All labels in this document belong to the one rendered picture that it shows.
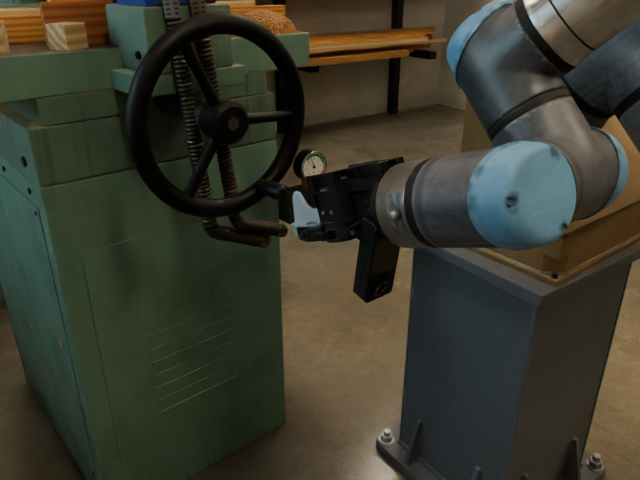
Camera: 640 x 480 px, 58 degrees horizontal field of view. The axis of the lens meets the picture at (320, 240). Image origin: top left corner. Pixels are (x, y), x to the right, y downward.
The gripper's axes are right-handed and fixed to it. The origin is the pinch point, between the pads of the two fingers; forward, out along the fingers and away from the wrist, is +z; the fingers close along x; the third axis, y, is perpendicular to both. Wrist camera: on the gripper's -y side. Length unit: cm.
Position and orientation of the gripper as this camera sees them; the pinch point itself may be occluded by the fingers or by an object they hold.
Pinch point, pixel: (301, 230)
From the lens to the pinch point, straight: 78.2
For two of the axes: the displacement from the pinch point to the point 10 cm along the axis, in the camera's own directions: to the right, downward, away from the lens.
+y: -2.2, -9.6, -1.5
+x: -7.8, 2.7, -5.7
